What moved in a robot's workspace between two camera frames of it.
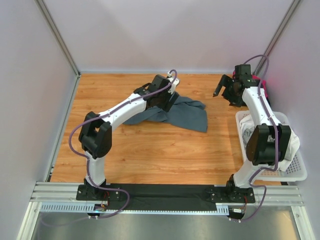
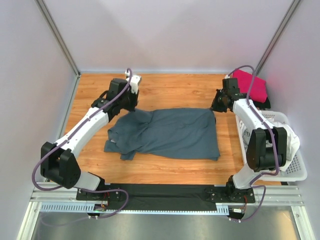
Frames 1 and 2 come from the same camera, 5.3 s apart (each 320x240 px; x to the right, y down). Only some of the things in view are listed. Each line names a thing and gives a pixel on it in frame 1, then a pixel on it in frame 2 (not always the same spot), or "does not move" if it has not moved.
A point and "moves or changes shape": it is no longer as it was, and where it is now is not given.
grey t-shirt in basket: x=246 y=134 does not move
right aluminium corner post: x=293 y=5 does not move
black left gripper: x=167 y=105 → x=135 y=96
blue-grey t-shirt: x=185 y=113 moves or changes shape
